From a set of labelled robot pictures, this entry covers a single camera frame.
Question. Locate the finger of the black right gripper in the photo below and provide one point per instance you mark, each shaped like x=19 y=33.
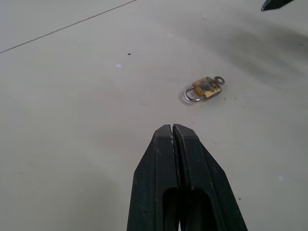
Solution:
x=274 y=4

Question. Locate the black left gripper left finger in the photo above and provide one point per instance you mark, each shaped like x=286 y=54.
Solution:
x=154 y=168

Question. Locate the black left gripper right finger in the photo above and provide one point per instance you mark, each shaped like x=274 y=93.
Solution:
x=199 y=168

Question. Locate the small silver key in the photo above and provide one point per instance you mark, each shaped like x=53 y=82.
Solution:
x=219 y=80

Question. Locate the brass padlock with steel shackle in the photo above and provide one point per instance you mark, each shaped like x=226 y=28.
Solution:
x=204 y=89

